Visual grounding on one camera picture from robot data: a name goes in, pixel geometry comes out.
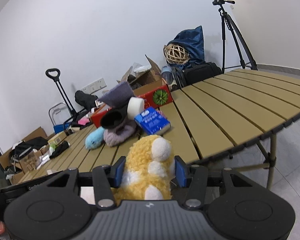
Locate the yellow white plush toy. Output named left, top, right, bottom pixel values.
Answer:
left=113, top=135, right=175, bottom=204

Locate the light blue plush toy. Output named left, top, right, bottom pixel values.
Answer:
left=85, top=126, right=105, bottom=150

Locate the black sock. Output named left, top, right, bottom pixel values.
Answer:
left=100, top=109, right=136, bottom=131

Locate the blue tissue pack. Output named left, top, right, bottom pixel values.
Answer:
left=134, top=107, right=171, bottom=135

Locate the purple cloth pouch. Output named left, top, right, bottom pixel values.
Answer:
left=98, top=81, right=135, bottom=108

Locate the lilac knitted hat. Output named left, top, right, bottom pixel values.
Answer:
left=103, top=124, right=136, bottom=147

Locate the black glove on table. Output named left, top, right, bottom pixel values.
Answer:
left=50, top=141, right=70, bottom=159

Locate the small yellow carton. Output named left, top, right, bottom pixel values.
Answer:
left=48, top=131, right=67, bottom=146

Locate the red cardboard box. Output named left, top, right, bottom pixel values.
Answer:
left=90, top=80, right=173, bottom=127

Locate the black bag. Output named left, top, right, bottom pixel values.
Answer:
left=172, top=62, right=222, bottom=89

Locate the open brown cardboard box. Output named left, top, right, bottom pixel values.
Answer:
left=117, top=55, right=161, bottom=90

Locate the wicker ball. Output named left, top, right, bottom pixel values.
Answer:
left=164, top=43, right=190, bottom=64

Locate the dark blue fabric bag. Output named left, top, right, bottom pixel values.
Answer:
left=167, top=25, right=205, bottom=69

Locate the black trolley handle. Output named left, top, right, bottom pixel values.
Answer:
left=45, top=68, right=78, bottom=128

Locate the folding table frame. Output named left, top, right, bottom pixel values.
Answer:
left=227, top=132, right=278, bottom=192

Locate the white wall socket strip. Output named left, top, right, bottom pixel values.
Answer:
left=81, top=78, right=107, bottom=94

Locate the camera on black tripod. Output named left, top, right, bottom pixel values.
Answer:
left=212, top=0, right=258, bottom=73

